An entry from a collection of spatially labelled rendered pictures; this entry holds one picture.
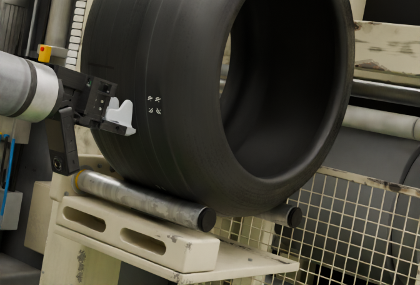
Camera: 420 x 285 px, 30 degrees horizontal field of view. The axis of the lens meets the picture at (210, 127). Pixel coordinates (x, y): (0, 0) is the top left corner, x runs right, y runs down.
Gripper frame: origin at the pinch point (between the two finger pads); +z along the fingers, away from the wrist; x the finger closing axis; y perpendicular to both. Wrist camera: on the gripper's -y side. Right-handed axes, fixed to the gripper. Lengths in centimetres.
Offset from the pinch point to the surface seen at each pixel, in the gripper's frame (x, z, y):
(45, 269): 37, 22, -34
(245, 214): -9.0, 27.1, -8.9
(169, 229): -3.2, 13.5, -14.8
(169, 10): -6.2, -4.3, 21.2
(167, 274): -7.8, 10.9, -22.1
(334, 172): -7, 58, 4
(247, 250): -1.2, 42.1, -17.2
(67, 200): 21.6, 10.0, -15.9
